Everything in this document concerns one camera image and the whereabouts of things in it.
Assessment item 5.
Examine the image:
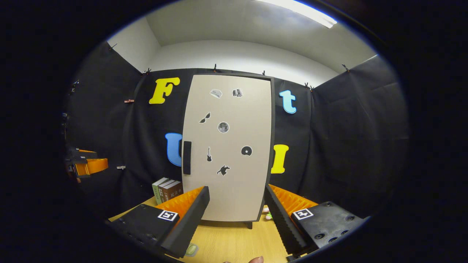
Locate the beige cabinet door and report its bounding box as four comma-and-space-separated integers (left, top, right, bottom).
182, 75, 272, 222

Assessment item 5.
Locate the black backdrop cloth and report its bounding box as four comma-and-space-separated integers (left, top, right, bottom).
62, 40, 409, 220

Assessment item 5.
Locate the dark grey cabinet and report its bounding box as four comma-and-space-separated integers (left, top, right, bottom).
181, 72, 276, 230

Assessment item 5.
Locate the long ceiling light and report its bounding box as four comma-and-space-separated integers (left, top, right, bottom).
254, 0, 337, 29

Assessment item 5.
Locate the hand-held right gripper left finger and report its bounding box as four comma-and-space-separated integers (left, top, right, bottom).
106, 186, 211, 259

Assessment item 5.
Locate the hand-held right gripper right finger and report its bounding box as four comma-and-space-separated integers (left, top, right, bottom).
264, 184, 366, 258

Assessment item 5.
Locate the black cabinet door handle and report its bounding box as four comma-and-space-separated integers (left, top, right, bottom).
183, 141, 192, 175

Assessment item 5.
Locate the green spine book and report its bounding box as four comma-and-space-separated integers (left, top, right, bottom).
152, 178, 169, 205

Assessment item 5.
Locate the dark brown spine book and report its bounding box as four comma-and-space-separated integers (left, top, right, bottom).
158, 179, 176, 203

